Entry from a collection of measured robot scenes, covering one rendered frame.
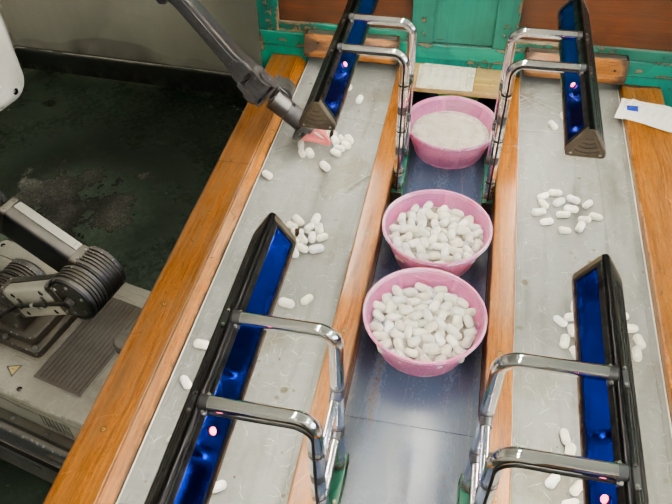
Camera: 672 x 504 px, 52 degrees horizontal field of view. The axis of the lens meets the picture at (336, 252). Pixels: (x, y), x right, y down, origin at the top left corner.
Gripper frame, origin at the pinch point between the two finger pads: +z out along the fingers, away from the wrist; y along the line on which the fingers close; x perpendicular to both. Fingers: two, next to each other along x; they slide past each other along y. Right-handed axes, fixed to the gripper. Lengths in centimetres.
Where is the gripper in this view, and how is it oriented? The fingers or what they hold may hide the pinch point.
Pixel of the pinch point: (327, 142)
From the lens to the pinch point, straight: 195.9
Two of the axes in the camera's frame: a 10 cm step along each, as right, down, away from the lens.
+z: 7.6, 5.5, 3.5
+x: -6.3, 4.6, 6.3
